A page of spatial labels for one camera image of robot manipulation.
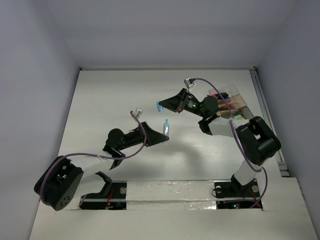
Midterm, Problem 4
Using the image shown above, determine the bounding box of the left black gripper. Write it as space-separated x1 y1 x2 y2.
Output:
117 122 168 151

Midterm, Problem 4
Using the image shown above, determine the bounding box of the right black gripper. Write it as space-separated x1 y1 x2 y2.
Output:
159 87 207 118

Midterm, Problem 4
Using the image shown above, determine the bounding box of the blue highlighter cap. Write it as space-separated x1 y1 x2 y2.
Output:
156 101 164 113

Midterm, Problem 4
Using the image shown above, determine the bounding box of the light blue highlighter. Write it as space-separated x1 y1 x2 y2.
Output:
162 119 170 137

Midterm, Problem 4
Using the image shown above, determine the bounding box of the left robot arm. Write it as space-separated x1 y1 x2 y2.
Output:
34 122 170 211

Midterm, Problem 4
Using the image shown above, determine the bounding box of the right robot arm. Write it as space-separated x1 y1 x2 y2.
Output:
158 88 281 196

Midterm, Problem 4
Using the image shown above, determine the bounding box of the clear organizer container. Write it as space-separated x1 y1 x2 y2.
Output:
207 84 254 120

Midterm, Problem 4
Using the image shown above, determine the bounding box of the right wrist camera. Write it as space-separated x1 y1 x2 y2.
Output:
184 77 196 92

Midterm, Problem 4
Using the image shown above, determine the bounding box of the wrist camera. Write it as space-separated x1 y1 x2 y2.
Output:
184 77 196 92
130 107 143 120

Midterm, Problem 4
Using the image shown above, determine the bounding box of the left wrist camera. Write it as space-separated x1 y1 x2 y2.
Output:
130 107 143 120

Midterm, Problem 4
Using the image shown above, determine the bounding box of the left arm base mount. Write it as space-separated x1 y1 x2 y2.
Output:
79 171 127 210

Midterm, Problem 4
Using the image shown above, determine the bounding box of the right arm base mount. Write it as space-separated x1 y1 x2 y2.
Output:
211 176 263 210

